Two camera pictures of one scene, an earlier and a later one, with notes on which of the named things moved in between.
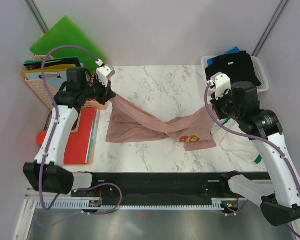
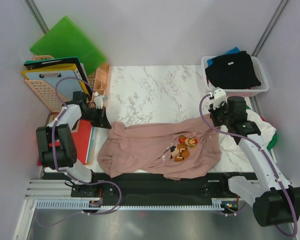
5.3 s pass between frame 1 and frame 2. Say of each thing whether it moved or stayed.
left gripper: moved
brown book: stayed
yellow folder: stayed
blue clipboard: stayed
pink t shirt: moved
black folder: stayed
